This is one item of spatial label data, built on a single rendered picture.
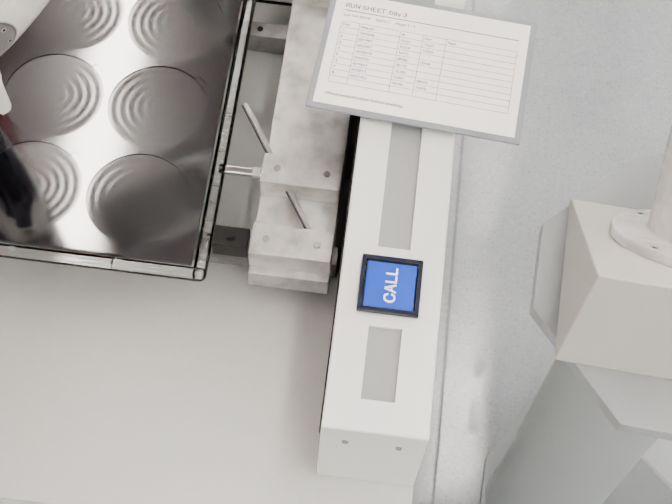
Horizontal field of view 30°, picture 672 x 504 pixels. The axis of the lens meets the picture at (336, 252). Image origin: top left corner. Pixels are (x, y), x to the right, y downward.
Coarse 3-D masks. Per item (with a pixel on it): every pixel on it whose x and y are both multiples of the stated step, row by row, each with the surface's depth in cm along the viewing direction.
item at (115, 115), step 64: (64, 0) 134; (128, 0) 135; (192, 0) 135; (0, 64) 130; (64, 64) 131; (128, 64) 131; (192, 64) 131; (0, 128) 127; (64, 128) 127; (128, 128) 127; (192, 128) 128; (0, 192) 124; (64, 192) 124; (128, 192) 124; (192, 192) 124; (128, 256) 121; (192, 256) 121
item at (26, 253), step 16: (0, 256) 121; (16, 256) 120; (32, 256) 120; (48, 256) 120; (64, 256) 120; (80, 256) 120; (96, 256) 120; (128, 272) 120; (144, 272) 120; (160, 272) 120; (176, 272) 120; (192, 272) 120
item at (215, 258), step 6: (198, 234) 128; (336, 252) 128; (210, 258) 129; (216, 258) 129; (222, 258) 129; (228, 258) 128; (234, 258) 128; (240, 258) 128; (246, 258) 128; (336, 258) 127; (234, 264) 130; (240, 264) 129; (246, 264) 129; (336, 264) 127; (330, 276) 129
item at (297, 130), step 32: (288, 32) 136; (320, 32) 136; (288, 64) 134; (288, 96) 132; (288, 128) 131; (320, 128) 131; (288, 224) 125; (320, 224) 126; (288, 288) 125; (320, 288) 124
